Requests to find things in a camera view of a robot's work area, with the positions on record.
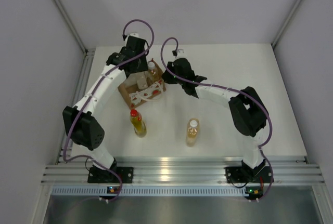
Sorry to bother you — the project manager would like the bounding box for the amber bottle white cap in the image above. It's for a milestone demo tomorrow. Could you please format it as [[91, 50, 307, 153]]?
[[186, 118, 200, 147], [147, 61, 161, 83]]

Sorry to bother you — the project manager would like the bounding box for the clear bottle dark cap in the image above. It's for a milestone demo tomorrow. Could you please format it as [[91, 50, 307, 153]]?
[[129, 72, 148, 90]]

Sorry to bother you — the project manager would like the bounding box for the yellow bottle red cap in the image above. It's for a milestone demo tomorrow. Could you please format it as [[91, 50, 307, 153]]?
[[130, 109, 147, 138]]

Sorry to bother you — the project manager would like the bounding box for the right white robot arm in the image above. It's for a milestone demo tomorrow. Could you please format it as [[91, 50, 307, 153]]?
[[162, 58, 267, 181]]

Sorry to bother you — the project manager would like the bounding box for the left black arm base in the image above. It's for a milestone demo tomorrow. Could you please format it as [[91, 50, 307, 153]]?
[[87, 166, 134, 184]]

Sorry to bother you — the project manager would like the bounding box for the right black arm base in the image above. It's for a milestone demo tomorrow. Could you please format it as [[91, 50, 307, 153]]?
[[225, 166, 260, 184]]

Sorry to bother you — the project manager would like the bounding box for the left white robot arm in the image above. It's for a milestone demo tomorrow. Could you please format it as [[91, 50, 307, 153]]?
[[62, 33, 146, 182]]

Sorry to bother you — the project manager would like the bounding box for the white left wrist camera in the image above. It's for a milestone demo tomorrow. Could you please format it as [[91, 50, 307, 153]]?
[[129, 32, 139, 37]]

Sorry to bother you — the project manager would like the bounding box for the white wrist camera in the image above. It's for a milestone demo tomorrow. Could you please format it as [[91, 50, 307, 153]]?
[[129, 32, 139, 37], [175, 49, 187, 59]]

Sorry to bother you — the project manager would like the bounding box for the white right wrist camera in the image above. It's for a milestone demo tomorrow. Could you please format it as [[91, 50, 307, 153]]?
[[175, 49, 187, 59]]

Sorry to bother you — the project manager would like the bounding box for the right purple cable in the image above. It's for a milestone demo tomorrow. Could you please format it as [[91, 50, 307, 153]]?
[[160, 37, 274, 201]]

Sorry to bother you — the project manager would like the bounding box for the purple cable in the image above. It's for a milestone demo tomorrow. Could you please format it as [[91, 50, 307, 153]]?
[[160, 37, 274, 201], [62, 19, 157, 204]]

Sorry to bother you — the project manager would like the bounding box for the left aluminium frame post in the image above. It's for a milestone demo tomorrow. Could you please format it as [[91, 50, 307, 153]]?
[[52, 0, 87, 54]]

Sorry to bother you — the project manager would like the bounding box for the aluminium frame post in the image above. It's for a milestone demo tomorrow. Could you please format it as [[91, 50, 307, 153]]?
[[52, 0, 87, 54], [271, 0, 305, 50]]

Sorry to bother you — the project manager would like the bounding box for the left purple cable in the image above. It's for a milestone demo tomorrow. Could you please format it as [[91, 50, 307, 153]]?
[[62, 19, 157, 204]]

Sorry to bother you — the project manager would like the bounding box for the perforated cable duct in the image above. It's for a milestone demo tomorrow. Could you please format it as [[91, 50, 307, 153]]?
[[50, 185, 322, 196]]

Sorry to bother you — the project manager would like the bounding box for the aluminium mounting rail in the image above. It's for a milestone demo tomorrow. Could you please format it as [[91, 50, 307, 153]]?
[[41, 156, 325, 186]]

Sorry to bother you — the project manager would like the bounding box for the right aluminium frame post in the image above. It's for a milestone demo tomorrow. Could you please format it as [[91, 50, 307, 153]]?
[[271, 0, 305, 50]]

